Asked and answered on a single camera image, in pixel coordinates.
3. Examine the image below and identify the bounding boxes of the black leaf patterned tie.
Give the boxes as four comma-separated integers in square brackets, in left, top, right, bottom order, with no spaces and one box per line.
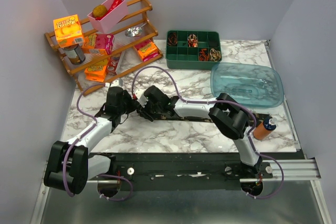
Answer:
[153,113,272,126]

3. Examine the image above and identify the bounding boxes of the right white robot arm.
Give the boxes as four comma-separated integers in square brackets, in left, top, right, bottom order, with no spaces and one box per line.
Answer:
[133,86,263,178]

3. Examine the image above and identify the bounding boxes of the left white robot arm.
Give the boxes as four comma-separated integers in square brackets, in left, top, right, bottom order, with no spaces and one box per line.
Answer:
[44,86,135,197]

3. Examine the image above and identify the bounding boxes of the red white small box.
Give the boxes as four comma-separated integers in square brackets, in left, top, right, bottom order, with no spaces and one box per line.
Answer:
[107,52,125,76]

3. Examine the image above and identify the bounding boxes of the orange sponge box bottom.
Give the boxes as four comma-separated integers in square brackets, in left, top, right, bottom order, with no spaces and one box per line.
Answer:
[85,59,109,82]

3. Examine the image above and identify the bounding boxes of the orange sponge box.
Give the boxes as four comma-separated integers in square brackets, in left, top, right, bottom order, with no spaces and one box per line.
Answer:
[85,59,109,82]
[133,39,159,62]

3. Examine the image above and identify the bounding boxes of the orange sponge box right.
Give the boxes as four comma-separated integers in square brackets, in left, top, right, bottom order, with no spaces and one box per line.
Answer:
[133,39,159,62]

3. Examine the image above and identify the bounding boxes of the wooden tiered rack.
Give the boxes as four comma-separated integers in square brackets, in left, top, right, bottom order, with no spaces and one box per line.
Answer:
[44,0,163,96]

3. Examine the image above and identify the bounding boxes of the green divided organizer tray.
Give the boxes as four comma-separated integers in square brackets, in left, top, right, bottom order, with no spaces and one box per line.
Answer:
[165,30,222,70]

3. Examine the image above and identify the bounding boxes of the pink scrub sponge box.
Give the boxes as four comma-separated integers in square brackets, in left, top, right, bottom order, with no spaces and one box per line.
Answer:
[81,33,114,55]

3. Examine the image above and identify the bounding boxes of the rolled orange black tie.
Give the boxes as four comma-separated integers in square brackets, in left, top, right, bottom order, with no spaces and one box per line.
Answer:
[198,48,209,61]

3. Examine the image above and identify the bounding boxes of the rolled dark orange tie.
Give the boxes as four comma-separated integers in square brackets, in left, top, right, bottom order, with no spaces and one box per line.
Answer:
[167,32,178,46]

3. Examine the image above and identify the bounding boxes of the dark glass jar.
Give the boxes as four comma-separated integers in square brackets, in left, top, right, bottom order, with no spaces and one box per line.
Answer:
[63,44,85,65]

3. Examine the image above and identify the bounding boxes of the metal spoon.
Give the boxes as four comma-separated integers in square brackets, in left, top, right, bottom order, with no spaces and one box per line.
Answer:
[124,23,146,38]

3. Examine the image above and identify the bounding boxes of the rolled red patterned tie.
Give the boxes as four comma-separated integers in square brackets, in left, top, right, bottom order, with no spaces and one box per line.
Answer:
[187,34,198,48]

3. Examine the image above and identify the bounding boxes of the rolled tan patterned tie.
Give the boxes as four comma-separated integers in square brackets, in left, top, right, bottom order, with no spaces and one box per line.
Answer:
[209,48,222,62]

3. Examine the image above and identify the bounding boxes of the pink plastic bin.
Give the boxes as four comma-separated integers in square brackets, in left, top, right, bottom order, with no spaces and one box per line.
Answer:
[87,0,129,34]

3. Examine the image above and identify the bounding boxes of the orange scrub daddy box top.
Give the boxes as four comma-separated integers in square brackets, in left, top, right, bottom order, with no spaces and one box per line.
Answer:
[53,14,85,48]

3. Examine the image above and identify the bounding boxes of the brown round fruit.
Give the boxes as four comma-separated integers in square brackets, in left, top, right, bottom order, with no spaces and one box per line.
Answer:
[92,5,108,19]

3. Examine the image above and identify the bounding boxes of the red chili pepper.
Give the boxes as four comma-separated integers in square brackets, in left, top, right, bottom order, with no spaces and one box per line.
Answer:
[95,0,123,20]

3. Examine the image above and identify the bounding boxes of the teal plastic tub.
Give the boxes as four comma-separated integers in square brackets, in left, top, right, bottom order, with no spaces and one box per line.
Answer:
[210,62,284,108]

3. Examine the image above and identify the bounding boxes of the orange bottle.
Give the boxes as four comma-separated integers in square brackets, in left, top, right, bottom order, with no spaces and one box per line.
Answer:
[253,117,277,141]

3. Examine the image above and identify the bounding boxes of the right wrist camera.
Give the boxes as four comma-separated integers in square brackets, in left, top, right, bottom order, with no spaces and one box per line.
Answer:
[134,89,149,108]

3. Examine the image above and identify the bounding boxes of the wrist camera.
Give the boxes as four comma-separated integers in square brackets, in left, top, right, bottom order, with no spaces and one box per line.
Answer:
[105,78,123,88]
[134,89,149,108]

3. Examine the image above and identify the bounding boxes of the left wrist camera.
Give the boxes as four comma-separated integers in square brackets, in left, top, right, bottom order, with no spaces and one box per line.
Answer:
[105,78,123,88]

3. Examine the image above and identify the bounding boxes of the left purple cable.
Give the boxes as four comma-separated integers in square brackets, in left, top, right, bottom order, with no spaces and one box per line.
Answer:
[61,83,134,201]

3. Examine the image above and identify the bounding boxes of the purple cable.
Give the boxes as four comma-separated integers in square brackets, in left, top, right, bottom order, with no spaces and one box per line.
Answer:
[131,66,285,200]
[61,83,134,201]

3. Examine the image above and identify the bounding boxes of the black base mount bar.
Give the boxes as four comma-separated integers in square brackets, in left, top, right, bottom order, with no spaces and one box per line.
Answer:
[86,152,274,191]

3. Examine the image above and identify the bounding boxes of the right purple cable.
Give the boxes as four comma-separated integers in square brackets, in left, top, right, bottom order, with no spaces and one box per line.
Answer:
[131,66,285,200]

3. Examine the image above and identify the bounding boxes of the aluminium rail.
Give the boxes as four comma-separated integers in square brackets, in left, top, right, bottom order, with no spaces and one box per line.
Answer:
[41,158,322,183]

